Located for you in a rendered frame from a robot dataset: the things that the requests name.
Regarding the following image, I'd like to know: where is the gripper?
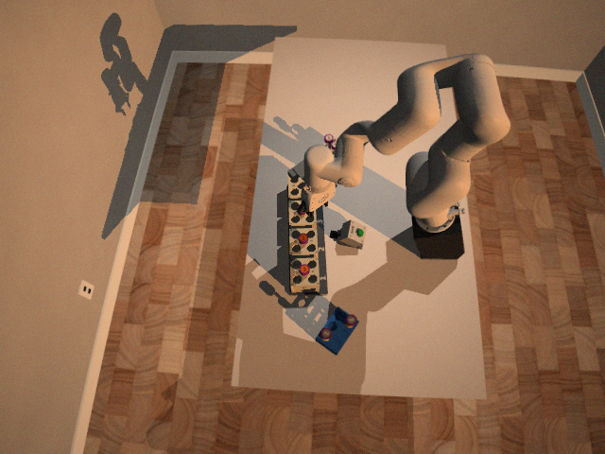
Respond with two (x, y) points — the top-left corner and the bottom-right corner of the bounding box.
(297, 182), (337, 217)

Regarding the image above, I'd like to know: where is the blue tube rack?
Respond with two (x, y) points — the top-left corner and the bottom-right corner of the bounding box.
(316, 307), (358, 355)

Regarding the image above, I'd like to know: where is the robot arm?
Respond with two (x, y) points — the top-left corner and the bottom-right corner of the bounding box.
(288, 53), (510, 233)

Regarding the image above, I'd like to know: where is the tan bucket adapter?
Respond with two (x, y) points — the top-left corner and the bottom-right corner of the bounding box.
(288, 201), (317, 229)
(290, 257), (320, 293)
(288, 176), (304, 201)
(289, 228), (318, 258)

